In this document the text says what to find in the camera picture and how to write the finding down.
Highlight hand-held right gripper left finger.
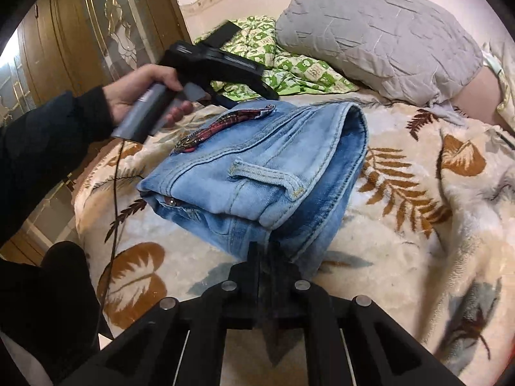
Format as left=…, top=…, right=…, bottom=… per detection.
left=60, top=242, right=259, bottom=386

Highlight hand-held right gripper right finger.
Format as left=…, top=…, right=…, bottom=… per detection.
left=267, top=242, right=464, bottom=386

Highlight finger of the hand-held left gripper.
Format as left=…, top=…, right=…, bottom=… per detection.
left=195, top=19, right=244, bottom=49

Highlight blue denim pants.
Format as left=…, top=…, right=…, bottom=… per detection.
left=137, top=100, right=369, bottom=271

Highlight person's left forearm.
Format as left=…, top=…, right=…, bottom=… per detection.
left=0, top=84, right=118, bottom=243

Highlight person's left hand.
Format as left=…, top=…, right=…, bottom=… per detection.
left=105, top=63, right=196, bottom=128

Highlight green checkered quilt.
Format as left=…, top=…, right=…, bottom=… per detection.
left=195, top=15, right=360, bottom=104

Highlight brown wooden wardrobe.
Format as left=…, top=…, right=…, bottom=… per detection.
left=0, top=0, right=194, bottom=129

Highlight grey textured pillow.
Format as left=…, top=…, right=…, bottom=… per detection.
left=275, top=0, right=484, bottom=107

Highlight beige leaf-print blanket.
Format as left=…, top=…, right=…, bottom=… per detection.
left=72, top=88, right=515, bottom=386

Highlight person's dark clothing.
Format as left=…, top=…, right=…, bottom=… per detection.
left=0, top=241, right=116, bottom=386

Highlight pink pillow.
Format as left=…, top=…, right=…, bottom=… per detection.
left=453, top=64, right=515, bottom=132

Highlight thin black cable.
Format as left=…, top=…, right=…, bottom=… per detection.
left=94, top=139, right=126, bottom=330

